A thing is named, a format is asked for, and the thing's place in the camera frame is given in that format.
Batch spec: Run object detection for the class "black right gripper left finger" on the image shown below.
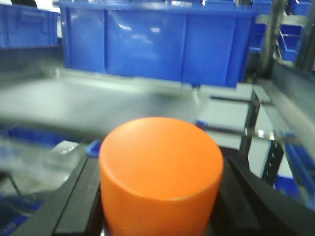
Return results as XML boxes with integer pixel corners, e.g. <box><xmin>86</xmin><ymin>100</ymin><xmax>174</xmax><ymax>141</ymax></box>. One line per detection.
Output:
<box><xmin>13</xmin><ymin>157</ymin><xmax>102</xmax><ymax>236</ymax></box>

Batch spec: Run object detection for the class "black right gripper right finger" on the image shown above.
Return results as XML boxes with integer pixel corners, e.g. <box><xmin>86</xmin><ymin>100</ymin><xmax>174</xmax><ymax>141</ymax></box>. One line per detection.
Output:
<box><xmin>210</xmin><ymin>156</ymin><xmax>315</xmax><ymax>236</ymax></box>

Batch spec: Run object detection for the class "orange cylindrical capacitor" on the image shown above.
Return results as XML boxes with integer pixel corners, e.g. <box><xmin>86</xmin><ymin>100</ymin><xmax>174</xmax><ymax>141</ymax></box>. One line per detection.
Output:
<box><xmin>99</xmin><ymin>117</ymin><xmax>224</xmax><ymax>236</ymax></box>

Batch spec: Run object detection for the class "large blue crate front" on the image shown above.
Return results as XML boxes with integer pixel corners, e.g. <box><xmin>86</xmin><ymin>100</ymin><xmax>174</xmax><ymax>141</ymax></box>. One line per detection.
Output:
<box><xmin>58</xmin><ymin>1</ymin><xmax>257</xmax><ymax>87</ymax></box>

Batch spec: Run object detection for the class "blue crate far left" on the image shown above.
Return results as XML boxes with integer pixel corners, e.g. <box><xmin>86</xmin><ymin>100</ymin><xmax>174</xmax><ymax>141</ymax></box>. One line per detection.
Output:
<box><xmin>0</xmin><ymin>4</ymin><xmax>59</xmax><ymax>49</ymax></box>

